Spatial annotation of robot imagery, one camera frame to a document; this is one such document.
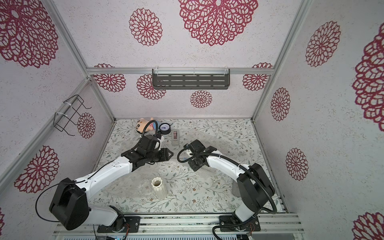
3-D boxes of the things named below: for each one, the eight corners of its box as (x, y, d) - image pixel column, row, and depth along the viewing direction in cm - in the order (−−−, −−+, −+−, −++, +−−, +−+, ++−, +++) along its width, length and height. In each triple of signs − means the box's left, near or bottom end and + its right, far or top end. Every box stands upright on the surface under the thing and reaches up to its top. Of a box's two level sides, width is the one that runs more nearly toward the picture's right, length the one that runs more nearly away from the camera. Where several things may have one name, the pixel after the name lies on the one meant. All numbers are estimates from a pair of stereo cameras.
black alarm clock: (159, 134, 114) (158, 131, 111) (160, 126, 119) (159, 123, 116) (170, 134, 114) (170, 131, 111) (171, 126, 119) (171, 123, 116)
